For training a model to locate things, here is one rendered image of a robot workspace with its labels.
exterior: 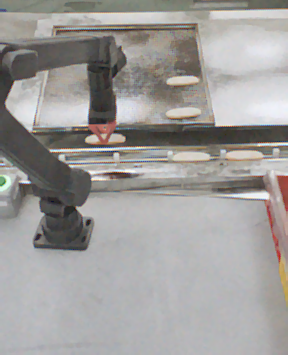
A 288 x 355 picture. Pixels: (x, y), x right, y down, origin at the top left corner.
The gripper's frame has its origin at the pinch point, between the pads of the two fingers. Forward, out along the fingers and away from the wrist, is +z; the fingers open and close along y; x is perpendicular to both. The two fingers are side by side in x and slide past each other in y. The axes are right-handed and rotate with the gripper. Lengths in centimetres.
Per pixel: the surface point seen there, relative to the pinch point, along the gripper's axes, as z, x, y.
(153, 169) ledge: 6.7, -12.1, -5.5
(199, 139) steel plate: 10.8, -26.0, 12.5
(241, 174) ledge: 6.6, -33.8, -8.5
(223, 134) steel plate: 10.8, -33.3, 14.6
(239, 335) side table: 11, -26, -48
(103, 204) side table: 11.0, 0.3, -12.9
